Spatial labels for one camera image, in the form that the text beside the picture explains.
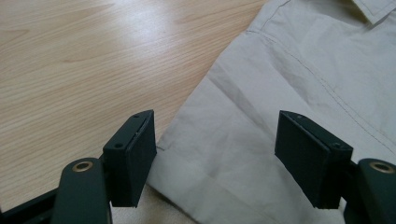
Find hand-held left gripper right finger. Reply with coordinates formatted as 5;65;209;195
274;109;355;210

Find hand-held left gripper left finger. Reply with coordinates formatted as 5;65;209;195
102;109;158;209

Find beige short-sleeved shirt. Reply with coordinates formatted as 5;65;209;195
145;0;396;224

